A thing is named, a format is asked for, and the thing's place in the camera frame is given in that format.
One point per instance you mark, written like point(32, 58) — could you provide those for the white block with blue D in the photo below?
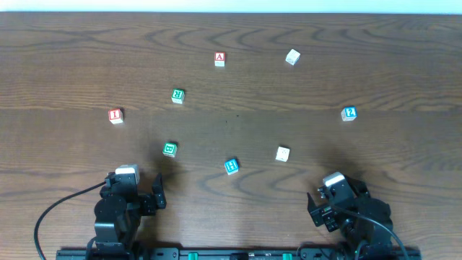
point(282, 154)

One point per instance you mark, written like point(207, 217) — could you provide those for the red letter I block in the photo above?
point(115, 116)

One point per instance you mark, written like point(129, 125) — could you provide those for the blue letter H block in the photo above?
point(231, 166)

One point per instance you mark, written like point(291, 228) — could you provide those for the black mounting rail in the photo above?
point(307, 253)

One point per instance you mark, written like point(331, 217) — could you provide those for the green letter B block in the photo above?
point(170, 149)

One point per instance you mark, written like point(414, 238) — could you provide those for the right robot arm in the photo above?
point(365, 222)

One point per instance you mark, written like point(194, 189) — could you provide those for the blue number 2 block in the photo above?
point(349, 113)

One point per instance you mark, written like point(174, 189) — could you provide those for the green letter R block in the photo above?
point(178, 96)

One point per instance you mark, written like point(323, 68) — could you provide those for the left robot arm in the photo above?
point(118, 216)

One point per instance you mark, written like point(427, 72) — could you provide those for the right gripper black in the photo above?
point(325, 214)

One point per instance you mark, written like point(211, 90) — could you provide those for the red letter A block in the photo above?
point(219, 59)

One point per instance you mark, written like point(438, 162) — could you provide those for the plain white block far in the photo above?
point(292, 57)

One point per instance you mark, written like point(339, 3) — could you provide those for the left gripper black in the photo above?
point(147, 203)

